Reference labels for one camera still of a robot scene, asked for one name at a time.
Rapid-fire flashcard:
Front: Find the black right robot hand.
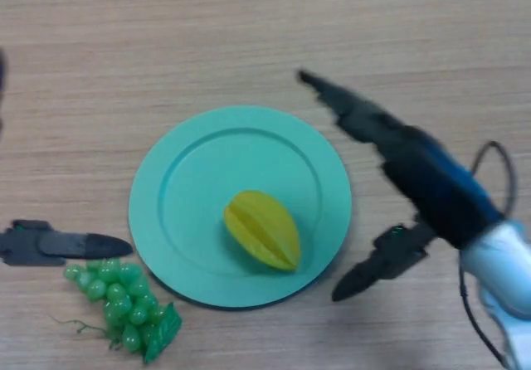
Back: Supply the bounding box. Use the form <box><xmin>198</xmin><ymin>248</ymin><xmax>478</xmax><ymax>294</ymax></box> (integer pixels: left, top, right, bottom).
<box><xmin>296</xmin><ymin>69</ymin><xmax>507</xmax><ymax>304</ymax></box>

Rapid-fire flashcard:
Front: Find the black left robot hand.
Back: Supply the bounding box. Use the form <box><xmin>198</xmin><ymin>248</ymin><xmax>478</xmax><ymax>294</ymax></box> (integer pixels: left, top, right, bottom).
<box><xmin>0</xmin><ymin>48</ymin><xmax>134</xmax><ymax>267</ymax></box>

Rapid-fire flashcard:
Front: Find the yellow starfruit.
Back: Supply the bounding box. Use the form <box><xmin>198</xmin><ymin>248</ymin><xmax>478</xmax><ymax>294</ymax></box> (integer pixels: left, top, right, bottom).
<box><xmin>222</xmin><ymin>190</ymin><xmax>301</xmax><ymax>274</ymax></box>

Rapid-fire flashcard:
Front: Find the green round plate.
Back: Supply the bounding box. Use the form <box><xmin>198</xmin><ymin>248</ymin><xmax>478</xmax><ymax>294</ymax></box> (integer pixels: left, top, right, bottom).
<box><xmin>128</xmin><ymin>105</ymin><xmax>353</xmax><ymax>311</ymax></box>

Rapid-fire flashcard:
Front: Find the green grape bunch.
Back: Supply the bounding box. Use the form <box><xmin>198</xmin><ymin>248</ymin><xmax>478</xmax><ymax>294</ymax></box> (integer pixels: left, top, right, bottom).
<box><xmin>51</xmin><ymin>257</ymin><xmax>183</xmax><ymax>365</ymax></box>

